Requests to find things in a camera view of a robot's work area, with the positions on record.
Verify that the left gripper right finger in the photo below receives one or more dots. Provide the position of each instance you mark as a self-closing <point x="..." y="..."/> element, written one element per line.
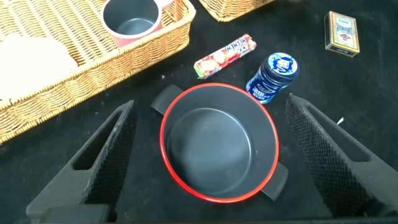
<point x="357" y="186"/>

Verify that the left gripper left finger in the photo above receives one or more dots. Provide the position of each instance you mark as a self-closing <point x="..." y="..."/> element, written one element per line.
<point x="62" y="193"/>

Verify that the blue chewing gum bottle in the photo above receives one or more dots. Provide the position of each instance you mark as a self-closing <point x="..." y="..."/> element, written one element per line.
<point x="273" y="77"/>

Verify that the small white paper scrap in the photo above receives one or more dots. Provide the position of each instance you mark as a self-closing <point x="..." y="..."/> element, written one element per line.
<point x="340" y="120"/>

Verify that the black tablecloth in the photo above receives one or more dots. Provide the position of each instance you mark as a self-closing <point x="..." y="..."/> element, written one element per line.
<point x="311" y="77"/>

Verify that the white bowl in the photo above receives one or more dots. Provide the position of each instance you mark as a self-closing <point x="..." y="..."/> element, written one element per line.
<point x="31" y="65"/>

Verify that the red black cooking pot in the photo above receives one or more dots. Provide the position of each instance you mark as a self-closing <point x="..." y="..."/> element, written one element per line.
<point x="211" y="149"/>

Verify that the playing card box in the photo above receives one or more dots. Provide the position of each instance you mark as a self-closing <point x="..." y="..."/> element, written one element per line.
<point x="342" y="32"/>

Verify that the Hi-Chew candy stick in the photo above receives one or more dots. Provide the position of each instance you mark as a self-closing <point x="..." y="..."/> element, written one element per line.
<point x="225" y="56"/>

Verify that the pink saucepan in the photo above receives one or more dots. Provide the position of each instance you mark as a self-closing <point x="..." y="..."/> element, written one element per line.
<point x="130" y="18"/>

